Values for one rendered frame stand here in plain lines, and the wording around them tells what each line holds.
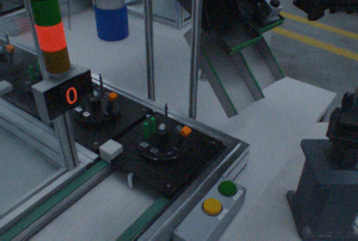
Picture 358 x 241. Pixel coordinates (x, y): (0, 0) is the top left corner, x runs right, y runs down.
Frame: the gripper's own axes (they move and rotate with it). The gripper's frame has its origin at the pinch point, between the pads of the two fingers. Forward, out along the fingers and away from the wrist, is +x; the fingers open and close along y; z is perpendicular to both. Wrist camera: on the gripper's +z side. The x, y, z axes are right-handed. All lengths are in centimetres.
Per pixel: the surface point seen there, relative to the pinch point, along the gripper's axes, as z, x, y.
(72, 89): -5, 19, 62
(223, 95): -22.4, 15.4, 20.8
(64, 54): 3, 17, 62
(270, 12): -3.7, 12.7, 0.4
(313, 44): -99, 139, -244
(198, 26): -1.8, 19.1, 23.6
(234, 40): -7.6, 13.8, 15.8
